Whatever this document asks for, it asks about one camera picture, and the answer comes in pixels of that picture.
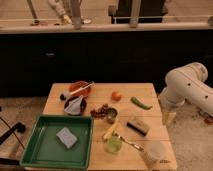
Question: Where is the small orange apple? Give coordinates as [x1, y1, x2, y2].
[111, 91, 122, 101]

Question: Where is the black clamp handle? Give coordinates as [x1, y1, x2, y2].
[0, 122, 26, 145]

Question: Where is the orange bowl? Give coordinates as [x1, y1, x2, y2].
[68, 80, 93, 98]

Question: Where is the yellow corn cob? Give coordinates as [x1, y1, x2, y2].
[103, 121, 118, 141]

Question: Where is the green plastic tray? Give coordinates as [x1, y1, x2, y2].
[20, 115, 93, 170]

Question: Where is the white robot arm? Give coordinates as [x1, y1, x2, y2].
[158, 62, 213, 126]

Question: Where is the black and tan eraser block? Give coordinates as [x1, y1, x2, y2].
[127, 118, 150, 136]

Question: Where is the grey folded cloth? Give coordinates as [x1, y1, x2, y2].
[64, 96, 83, 115]

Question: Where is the green plastic cup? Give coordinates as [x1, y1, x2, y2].
[106, 136, 122, 153]

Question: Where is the white paper cup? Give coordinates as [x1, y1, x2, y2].
[144, 141, 165, 168]

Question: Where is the bunch of dark grapes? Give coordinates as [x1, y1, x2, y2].
[90, 104, 109, 118]

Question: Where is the gold metal spoon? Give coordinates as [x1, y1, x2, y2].
[114, 133, 144, 152]

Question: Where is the blue sponge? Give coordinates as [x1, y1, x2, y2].
[56, 127, 78, 148]

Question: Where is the small metal cup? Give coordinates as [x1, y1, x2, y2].
[106, 108, 117, 123]

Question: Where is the white handled brush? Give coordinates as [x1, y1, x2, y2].
[59, 81, 95, 102]

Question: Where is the green chili pepper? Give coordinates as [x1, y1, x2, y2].
[131, 97, 152, 110]

